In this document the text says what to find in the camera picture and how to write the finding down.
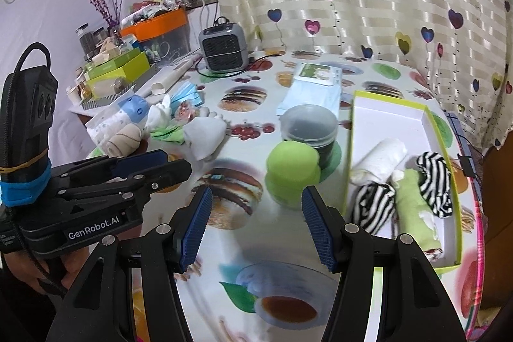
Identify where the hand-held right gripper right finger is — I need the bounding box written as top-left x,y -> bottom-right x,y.
301,186 -> 467,342

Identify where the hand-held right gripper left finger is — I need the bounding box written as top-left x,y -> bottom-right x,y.
46,186 -> 214,342

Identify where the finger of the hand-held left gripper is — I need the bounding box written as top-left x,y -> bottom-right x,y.
56,160 -> 193,206
50,150 -> 169,186

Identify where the beige bandage roll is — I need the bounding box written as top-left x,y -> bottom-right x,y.
105,124 -> 144,157

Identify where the white and green cloth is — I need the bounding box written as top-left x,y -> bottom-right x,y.
144,94 -> 172,133

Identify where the white grey sock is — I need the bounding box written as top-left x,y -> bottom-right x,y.
183,114 -> 227,162

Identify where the black white striped sock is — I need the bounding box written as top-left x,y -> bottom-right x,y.
350,182 -> 397,235
415,152 -> 454,218

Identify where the red printed packet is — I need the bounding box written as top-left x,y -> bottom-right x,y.
174,104 -> 201,122

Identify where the blue face mask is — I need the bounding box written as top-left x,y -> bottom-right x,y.
168,81 -> 204,112

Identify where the white towel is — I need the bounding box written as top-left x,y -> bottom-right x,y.
349,138 -> 408,184

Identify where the green towel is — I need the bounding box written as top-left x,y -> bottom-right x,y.
391,169 -> 443,263

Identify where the green cardboard tray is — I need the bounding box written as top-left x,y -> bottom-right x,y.
345,89 -> 463,274

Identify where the person's left hand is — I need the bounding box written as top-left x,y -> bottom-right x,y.
4,246 -> 91,298

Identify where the dotted white blue diaper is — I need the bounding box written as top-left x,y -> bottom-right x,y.
85,95 -> 147,146

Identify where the lime green lidded jar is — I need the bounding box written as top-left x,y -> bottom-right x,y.
265,140 -> 322,208

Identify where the zigzag patterned tray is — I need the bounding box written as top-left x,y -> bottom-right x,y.
80,67 -> 161,110

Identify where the white plastic tube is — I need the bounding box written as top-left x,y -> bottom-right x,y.
151,59 -> 205,96

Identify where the green cardboard box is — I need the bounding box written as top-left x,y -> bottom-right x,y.
84,49 -> 152,99

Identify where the food printed tablecloth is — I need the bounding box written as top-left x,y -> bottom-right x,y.
66,49 -> 485,342

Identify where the dark glass jar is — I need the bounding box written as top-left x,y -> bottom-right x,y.
76,23 -> 94,60

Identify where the grey lidded plastic container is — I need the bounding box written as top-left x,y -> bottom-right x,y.
279,104 -> 339,166

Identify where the grey space heater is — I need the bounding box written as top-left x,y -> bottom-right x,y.
199,17 -> 246,74

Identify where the blue wet wipes pack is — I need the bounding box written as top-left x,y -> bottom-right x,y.
276,62 -> 343,116

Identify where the orange lidded storage box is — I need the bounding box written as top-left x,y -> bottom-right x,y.
120,8 -> 190,64

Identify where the wooden wardrobe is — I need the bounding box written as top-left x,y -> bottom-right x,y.
481,142 -> 513,311

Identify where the black heater cable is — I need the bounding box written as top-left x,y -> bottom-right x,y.
196,53 -> 283,80

